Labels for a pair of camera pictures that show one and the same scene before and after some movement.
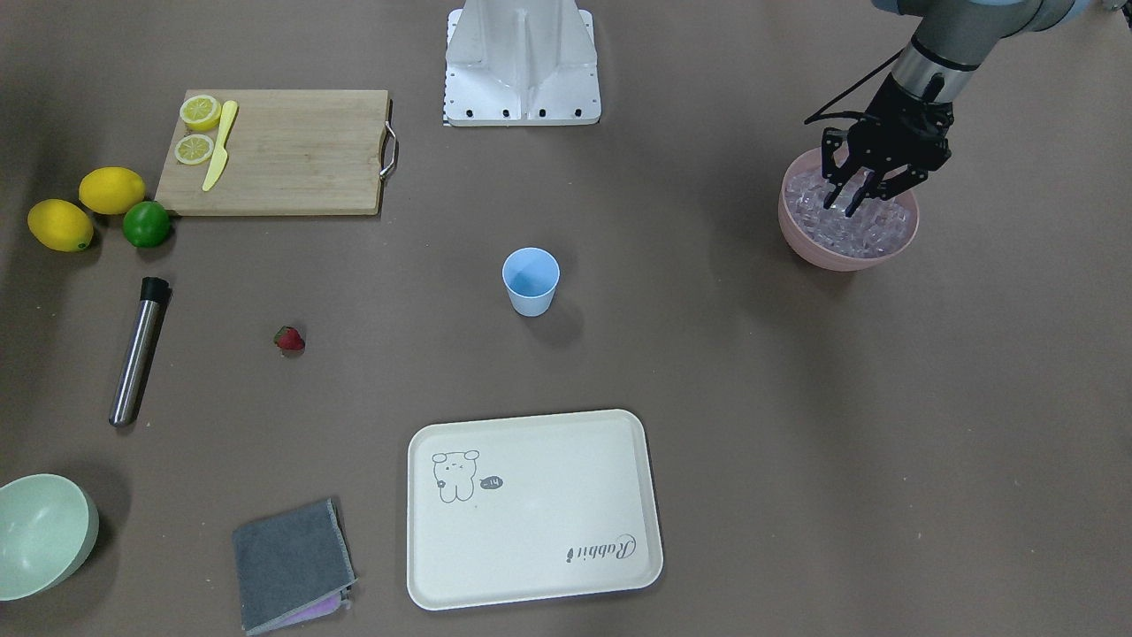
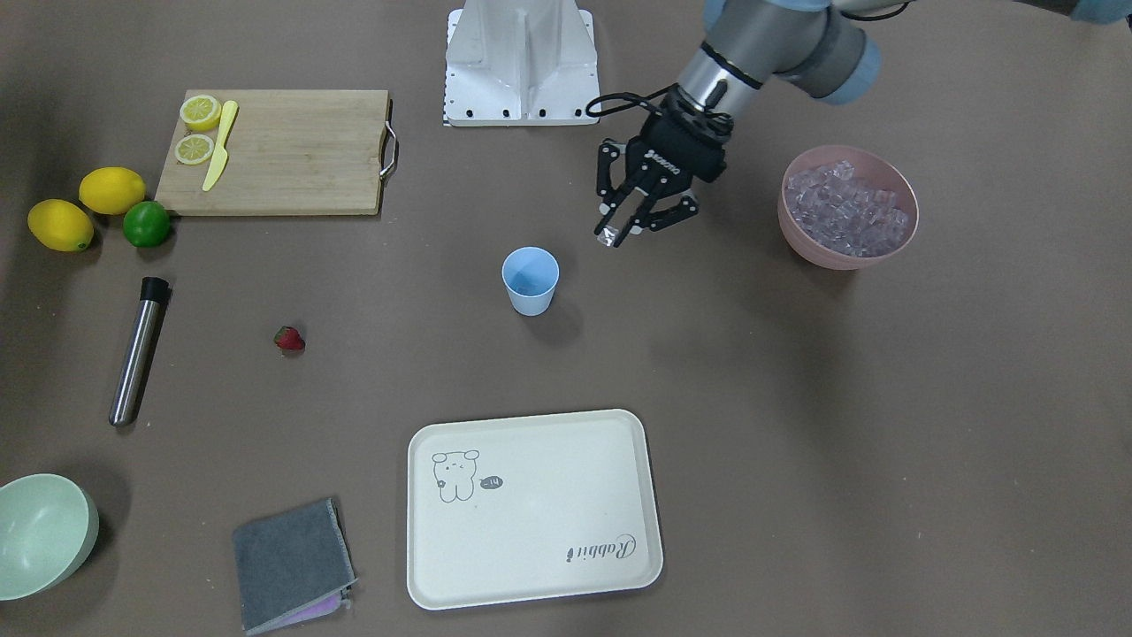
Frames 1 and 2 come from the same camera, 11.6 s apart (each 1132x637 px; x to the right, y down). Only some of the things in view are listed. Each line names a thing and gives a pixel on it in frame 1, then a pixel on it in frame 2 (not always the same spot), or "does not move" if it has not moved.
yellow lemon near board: x=111 y=190 does not move
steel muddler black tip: x=154 y=299 does not move
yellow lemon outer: x=60 y=226 does not move
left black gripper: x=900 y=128 -> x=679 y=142
